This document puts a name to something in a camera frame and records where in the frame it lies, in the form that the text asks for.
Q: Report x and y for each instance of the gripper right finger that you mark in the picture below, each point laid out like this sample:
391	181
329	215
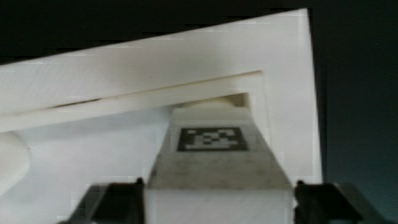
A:
333	204

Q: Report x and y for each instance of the white square tabletop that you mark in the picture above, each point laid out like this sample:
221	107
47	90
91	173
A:
88	102

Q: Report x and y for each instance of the white leg with tag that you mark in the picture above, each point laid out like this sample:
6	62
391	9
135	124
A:
217	182

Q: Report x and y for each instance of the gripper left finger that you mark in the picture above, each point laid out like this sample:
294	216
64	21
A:
111	205

